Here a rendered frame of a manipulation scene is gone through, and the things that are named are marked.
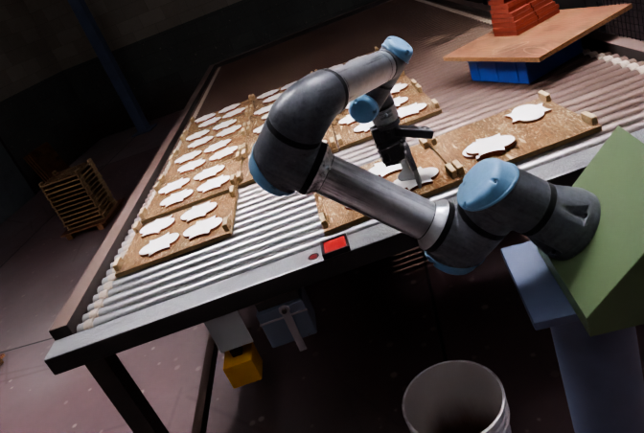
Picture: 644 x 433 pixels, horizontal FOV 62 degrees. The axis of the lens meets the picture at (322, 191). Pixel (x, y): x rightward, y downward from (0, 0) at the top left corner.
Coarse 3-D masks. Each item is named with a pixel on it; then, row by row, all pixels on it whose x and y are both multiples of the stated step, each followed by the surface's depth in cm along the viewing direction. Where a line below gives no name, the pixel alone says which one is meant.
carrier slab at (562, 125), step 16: (560, 112) 165; (464, 128) 180; (480, 128) 176; (496, 128) 171; (512, 128) 167; (528, 128) 163; (544, 128) 159; (560, 128) 156; (576, 128) 152; (592, 128) 149; (448, 144) 174; (464, 144) 170; (528, 144) 155; (544, 144) 151; (560, 144) 150; (448, 160) 163; (464, 160) 160; (480, 160) 156; (512, 160) 151; (464, 176) 151
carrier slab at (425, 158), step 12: (420, 156) 173; (432, 156) 170; (444, 168) 160; (432, 180) 156; (444, 180) 153; (456, 180) 151; (420, 192) 152; (432, 192) 151; (324, 204) 167; (336, 204) 164; (336, 216) 157; (348, 216) 155; (360, 216) 152; (336, 228) 152
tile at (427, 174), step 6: (420, 168) 164; (426, 168) 162; (432, 168) 161; (420, 174) 160; (426, 174) 158; (432, 174) 157; (438, 174) 157; (396, 180) 162; (408, 180) 159; (414, 180) 158; (426, 180) 155; (402, 186) 157; (408, 186) 156; (414, 186) 154
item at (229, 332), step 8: (232, 312) 148; (216, 320) 149; (224, 320) 149; (232, 320) 149; (240, 320) 150; (208, 328) 150; (216, 328) 150; (224, 328) 150; (232, 328) 150; (240, 328) 151; (216, 336) 151; (224, 336) 151; (232, 336) 152; (240, 336) 152; (248, 336) 152; (224, 344) 152; (232, 344) 153; (240, 344) 153
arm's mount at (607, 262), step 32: (608, 160) 107; (640, 160) 98; (608, 192) 103; (640, 192) 95; (608, 224) 99; (640, 224) 92; (544, 256) 116; (576, 256) 104; (608, 256) 96; (640, 256) 89; (576, 288) 100; (608, 288) 93; (640, 288) 92; (608, 320) 95; (640, 320) 94
